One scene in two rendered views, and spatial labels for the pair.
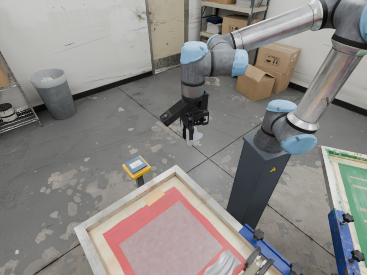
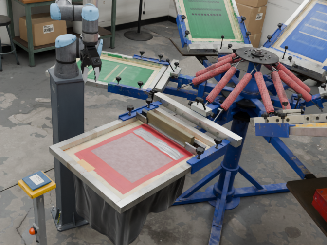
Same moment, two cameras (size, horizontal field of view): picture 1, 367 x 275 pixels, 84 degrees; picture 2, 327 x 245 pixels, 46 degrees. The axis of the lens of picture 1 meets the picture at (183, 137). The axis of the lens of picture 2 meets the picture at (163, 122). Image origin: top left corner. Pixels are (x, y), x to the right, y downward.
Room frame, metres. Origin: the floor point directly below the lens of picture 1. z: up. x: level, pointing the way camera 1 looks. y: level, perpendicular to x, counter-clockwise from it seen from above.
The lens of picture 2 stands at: (0.49, 1.74, 2.21)
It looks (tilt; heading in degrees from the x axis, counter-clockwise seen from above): 31 degrees down; 261
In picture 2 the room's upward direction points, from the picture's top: 7 degrees clockwise
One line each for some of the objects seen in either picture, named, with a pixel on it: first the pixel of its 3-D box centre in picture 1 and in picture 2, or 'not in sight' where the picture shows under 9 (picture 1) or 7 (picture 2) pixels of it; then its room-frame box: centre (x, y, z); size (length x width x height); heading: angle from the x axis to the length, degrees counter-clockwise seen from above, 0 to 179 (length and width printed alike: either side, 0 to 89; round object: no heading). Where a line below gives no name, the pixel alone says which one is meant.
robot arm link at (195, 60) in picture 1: (194, 63); (90, 19); (0.60, -0.03, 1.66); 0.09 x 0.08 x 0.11; 94
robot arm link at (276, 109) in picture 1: (279, 116); (67, 47); (0.75, -0.43, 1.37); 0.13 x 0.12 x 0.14; 4
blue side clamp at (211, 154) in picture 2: not in sight; (207, 156); (-0.05, 0.07, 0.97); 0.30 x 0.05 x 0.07; 40
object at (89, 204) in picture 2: not in sight; (97, 203); (0.54, 0.20, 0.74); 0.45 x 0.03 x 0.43; 130
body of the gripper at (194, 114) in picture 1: (193, 108); (89, 52); (0.60, -0.04, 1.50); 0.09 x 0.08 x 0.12; 112
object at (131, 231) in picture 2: not in sight; (155, 204); (0.22, 0.21, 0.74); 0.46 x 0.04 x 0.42; 40
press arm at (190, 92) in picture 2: not in sight; (163, 89); (0.09, -0.88, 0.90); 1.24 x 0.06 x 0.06; 160
